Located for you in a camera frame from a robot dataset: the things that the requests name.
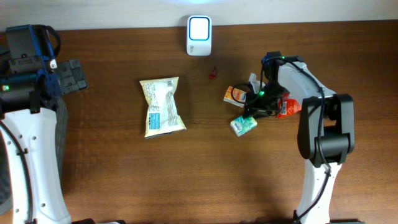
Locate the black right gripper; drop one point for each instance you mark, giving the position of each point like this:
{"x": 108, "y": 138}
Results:
{"x": 253, "y": 109}

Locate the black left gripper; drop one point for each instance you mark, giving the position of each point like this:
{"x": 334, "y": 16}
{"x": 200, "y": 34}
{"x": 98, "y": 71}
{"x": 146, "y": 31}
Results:
{"x": 74, "y": 72}

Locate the orange snack packet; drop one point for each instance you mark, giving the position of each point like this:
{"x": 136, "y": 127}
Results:
{"x": 287, "y": 105}

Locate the orange tissue pack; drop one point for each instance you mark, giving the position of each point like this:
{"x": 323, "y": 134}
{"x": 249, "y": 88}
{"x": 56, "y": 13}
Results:
{"x": 235, "y": 96}

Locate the teal tissue pack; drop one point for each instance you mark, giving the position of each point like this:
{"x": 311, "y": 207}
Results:
{"x": 242, "y": 125}

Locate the cream chips bag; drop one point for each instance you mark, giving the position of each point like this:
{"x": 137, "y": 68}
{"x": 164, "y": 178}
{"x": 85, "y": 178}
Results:
{"x": 162, "y": 115}

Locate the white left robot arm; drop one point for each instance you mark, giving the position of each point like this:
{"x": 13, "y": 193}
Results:
{"x": 32, "y": 86}

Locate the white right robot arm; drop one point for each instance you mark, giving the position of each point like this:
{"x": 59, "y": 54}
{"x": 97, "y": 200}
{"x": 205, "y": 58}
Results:
{"x": 325, "y": 133}

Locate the white barcode scanner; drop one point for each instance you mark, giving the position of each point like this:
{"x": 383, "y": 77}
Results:
{"x": 199, "y": 35}

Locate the small red wrapper scrap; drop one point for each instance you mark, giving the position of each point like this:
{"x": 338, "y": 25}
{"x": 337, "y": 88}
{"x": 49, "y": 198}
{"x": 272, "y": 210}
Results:
{"x": 213, "y": 73}

